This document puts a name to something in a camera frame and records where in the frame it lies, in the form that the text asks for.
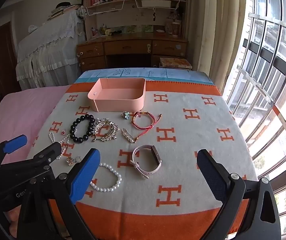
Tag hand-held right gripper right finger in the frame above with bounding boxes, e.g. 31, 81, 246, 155
197, 149, 281, 240

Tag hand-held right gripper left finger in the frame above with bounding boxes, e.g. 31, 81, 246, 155
18, 148, 101, 240

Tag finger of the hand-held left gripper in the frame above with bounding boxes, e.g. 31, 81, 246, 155
0, 134, 28, 165
0, 142, 62, 180

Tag small pearl strand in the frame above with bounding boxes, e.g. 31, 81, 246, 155
48, 133, 71, 160

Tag white pearl bracelet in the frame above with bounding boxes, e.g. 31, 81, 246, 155
90, 162, 122, 193

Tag black bead bracelet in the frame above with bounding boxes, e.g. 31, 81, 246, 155
70, 114, 96, 144

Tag gold rhinestone hair comb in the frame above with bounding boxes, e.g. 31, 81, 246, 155
91, 118, 121, 143

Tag pink band smartwatch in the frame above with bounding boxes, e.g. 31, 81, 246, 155
131, 144, 162, 180

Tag pink plastic box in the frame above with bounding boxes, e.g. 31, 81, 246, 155
87, 78, 146, 112

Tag red cord bracelet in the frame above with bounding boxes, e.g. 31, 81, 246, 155
131, 111, 162, 142

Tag person's left hand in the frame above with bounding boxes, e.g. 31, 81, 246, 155
3, 208, 20, 238

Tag pink bedsheet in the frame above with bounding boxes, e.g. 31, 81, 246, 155
0, 85, 72, 170

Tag orange patterned blanket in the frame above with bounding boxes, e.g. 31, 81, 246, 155
27, 82, 260, 240

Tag pearl safety pin brooch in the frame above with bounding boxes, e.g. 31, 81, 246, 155
122, 128, 136, 144

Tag brown wooden door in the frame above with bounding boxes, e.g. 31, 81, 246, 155
0, 21, 21, 103

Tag white lace covered piano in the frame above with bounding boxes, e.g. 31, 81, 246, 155
15, 5, 86, 89

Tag blue tree print sheet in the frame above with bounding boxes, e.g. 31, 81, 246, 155
73, 67, 218, 87

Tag stack of large books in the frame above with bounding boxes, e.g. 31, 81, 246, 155
159, 57, 193, 70

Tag wooden desk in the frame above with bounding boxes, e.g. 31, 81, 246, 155
77, 31, 188, 72

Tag metal window grille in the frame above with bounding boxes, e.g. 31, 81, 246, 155
223, 0, 286, 230

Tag pile of books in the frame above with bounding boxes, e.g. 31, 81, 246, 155
48, 2, 81, 20

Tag beige curtain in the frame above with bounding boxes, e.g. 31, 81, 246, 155
187, 0, 253, 98

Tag wooden bookshelf hutch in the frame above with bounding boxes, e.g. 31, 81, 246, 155
83, 0, 190, 40

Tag white wire basket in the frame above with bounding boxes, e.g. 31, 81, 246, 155
85, 0, 125, 15
134, 0, 181, 10

